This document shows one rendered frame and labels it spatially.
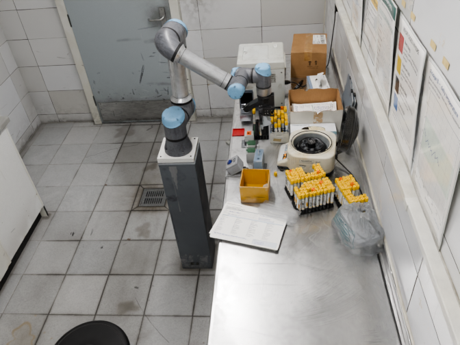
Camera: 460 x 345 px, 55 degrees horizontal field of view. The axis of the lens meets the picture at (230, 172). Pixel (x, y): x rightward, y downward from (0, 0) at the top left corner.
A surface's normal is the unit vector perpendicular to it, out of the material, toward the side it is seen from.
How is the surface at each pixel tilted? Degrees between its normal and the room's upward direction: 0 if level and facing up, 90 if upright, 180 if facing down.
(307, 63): 91
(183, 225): 90
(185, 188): 90
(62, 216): 0
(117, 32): 90
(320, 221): 0
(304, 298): 0
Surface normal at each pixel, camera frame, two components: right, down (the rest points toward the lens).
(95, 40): -0.07, 0.64
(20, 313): -0.08, -0.77
